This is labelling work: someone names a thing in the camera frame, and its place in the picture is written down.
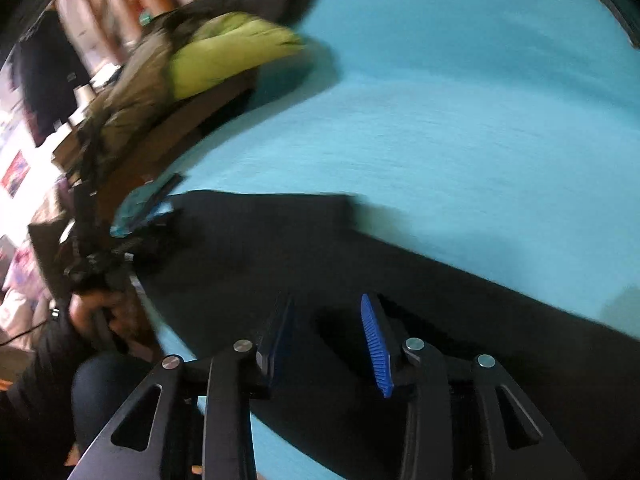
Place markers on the black pants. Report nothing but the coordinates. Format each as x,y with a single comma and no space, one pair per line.
500,335

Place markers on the dark hanging garment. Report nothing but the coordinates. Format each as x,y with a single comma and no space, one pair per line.
47,75

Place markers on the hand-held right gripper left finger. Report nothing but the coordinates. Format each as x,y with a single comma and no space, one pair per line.
277,340

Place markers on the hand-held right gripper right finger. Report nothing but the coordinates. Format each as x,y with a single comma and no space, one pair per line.
377,350

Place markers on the person's left forearm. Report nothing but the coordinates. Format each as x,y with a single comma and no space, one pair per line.
40,370

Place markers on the person's left hand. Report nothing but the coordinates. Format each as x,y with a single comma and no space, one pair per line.
120,310

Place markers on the olive jacket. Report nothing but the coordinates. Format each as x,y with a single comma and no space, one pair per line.
130,110

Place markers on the wall poster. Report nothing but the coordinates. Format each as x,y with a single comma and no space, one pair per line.
15,172

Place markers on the yellow-green puffer jacket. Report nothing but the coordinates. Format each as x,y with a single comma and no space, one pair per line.
225,55

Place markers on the light blue fleece blanket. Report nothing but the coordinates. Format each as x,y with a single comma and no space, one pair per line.
450,110

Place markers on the brown wooden frame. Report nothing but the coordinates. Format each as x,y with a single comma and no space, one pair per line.
165,150

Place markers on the person's leg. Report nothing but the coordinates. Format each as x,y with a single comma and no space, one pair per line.
115,390

